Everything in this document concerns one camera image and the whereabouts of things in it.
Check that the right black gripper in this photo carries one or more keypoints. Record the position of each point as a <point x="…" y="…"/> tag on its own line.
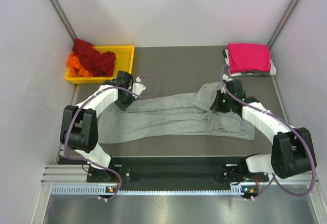
<point x="216" y="105"/>

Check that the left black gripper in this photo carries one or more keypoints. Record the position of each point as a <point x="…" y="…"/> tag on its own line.
<point x="124" y="106"/>

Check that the grey t shirt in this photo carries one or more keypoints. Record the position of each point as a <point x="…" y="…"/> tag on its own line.
<point x="181" y="114"/>

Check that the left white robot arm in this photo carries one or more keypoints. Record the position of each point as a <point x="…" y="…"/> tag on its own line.
<point x="79" y="129"/>

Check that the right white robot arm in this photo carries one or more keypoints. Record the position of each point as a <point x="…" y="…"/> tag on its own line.
<point x="292" y="149"/>

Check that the yellow plastic bin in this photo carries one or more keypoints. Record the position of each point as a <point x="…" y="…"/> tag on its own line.
<point x="124" y="62"/>

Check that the dark red t shirt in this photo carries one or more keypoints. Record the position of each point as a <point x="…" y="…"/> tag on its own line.
<point x="97" y="64"/>

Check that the folded pink t shirt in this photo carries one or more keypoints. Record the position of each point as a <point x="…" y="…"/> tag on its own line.
<point x="247" y="57"/>

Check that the orange t shirt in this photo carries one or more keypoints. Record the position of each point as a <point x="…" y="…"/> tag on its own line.
<point x="76" y="68"/>

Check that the folded white t shirt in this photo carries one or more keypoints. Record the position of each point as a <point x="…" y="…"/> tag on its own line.
<point x="272" y="71"/>

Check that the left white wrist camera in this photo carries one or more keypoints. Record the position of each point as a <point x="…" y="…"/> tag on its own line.
<point x="138" y="87"/>

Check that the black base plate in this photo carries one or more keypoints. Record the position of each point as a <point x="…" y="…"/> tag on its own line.
<point x="183" y="173"/>

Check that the aluminium frame rail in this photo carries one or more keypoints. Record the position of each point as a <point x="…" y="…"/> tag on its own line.
<point x="64" y="174"/>

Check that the slotted cable duct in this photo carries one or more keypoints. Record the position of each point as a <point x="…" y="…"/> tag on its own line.
<point x="105" y="190"/>

